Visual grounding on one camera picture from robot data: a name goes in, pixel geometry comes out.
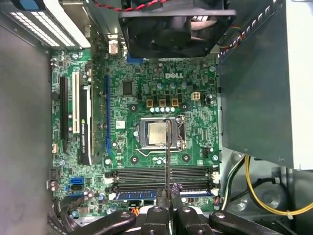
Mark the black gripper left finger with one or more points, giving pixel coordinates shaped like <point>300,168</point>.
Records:
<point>156,222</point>

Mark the black open PC case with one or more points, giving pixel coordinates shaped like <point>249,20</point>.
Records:
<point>24,122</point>

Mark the metal socket cover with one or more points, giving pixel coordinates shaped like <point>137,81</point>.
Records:
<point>144,133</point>

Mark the blue RAM stick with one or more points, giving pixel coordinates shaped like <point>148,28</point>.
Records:
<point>134,195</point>

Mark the black expansion slot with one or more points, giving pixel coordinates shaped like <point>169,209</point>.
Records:
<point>64,115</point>

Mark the metal locking lever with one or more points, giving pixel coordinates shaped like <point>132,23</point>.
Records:
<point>146,154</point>

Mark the black case fan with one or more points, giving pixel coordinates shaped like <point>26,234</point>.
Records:
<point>176,36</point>

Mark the green Dell motherboard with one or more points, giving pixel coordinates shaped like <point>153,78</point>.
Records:
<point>146,73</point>

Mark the black RAM slot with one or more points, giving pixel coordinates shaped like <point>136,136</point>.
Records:
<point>141,177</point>
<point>141,185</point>
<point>141,170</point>

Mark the silver CPU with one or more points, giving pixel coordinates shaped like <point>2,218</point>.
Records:
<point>156,133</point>

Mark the white expansion slot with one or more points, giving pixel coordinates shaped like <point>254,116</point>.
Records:
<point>75,102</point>

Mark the vented slot cover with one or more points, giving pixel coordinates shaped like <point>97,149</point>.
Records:
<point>34,29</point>
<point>55,29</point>

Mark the CPU socket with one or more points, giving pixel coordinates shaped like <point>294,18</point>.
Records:
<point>181,129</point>

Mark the black Nvidia graphics card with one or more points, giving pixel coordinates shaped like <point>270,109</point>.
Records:
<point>85,137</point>

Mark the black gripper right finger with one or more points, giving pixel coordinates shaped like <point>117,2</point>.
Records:
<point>190,222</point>

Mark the blue expansion slot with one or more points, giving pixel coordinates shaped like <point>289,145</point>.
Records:
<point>107,115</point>

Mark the blue card retention latch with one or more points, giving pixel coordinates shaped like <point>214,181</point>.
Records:
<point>28,3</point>

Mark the grey power supply unit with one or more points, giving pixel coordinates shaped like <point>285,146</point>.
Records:
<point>256,98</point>

